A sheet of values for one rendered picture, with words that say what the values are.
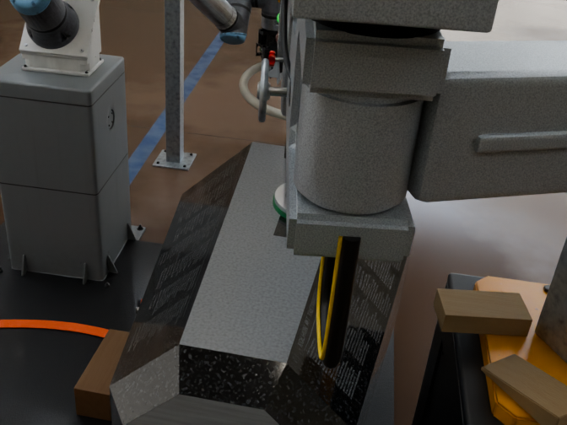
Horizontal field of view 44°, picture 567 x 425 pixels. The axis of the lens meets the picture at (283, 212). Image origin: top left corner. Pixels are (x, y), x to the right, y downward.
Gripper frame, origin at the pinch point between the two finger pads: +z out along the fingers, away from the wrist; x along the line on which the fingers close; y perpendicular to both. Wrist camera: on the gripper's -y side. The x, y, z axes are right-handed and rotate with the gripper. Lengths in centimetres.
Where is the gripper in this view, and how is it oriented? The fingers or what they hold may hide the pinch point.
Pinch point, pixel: (276, 78)
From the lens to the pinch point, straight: 270.2
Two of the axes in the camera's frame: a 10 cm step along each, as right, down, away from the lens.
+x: 4.9, 5.3, -7.0
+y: -8.7, 2.4, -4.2
